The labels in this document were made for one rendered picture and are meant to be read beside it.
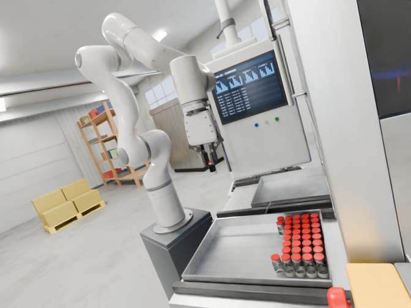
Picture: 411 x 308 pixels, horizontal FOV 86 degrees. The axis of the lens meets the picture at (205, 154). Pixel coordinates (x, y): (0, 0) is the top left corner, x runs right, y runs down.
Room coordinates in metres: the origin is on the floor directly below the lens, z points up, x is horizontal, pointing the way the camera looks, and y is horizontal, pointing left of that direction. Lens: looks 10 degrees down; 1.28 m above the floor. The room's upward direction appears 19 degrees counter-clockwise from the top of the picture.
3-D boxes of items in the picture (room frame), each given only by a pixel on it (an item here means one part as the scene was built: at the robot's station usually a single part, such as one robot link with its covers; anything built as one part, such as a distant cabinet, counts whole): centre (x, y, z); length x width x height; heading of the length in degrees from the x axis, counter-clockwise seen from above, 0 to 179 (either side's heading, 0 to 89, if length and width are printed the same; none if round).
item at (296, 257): (0.49, -0.15, 0.91); 0.18 x 0.02 x 0.05; 153
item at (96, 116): (6.61, 2.53, 1.18); 2.61 x 0.69 x 2.36; 40
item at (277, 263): (0.44, -0.07, 0.91); 0.02 x 0.02 x 0.05
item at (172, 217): (0.95, 0.24, 0.95); 0.19 x 0.19 x 0.18
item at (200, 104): (0.70, -0.02, 1.31); 0.09 x 0.08 x 0.03; 63
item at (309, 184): (0.79, -0.31, 0.90); 0.34 x 0.26 x 0.04; 63
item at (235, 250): (0.54, -0.05, 0.90); 0.34 x 0.26 x 0.04; 63
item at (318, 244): (0.47, -0.19, 0.91); 0.18 x 0.02 x 0.05; 153
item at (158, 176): (0.97, 0.22, 1.16); 0.19 x 0.12 x 0.24; 137
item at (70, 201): (4.79, 3.22, 0.36); 1.19 x 0.85 x 0.71; 130
